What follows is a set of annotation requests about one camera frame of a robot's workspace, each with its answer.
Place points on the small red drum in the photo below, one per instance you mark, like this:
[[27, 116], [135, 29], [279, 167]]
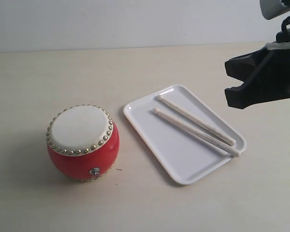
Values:
[[83, 142]]

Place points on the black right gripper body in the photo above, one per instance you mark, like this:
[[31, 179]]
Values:
[[278, 57]]

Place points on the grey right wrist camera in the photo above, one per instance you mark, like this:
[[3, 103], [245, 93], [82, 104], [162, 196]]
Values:
[[273, 8]]

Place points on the white plastic tray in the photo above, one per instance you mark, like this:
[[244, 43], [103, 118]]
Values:
[[184, 157]]

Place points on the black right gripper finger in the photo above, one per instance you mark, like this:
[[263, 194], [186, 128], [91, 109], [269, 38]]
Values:
[[241, 67], [251, 96]]

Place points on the white drumstick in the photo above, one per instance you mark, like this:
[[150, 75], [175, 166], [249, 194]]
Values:
[[184, 126], [222, 136]]

